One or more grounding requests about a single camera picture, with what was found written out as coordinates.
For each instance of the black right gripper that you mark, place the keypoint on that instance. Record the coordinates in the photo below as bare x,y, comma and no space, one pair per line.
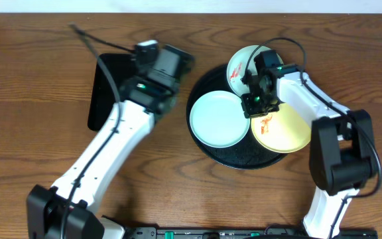
250,110

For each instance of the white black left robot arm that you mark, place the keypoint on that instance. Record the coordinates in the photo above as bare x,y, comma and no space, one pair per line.
68,208

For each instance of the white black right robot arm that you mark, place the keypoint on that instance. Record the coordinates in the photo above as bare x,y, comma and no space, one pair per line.
342,156

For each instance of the black round serving tray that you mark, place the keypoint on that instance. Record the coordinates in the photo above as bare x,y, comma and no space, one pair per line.
247,153

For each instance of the yellow plate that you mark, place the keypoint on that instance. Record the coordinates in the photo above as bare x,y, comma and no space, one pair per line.
283,131

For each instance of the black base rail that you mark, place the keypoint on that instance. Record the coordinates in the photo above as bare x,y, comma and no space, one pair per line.
175,233

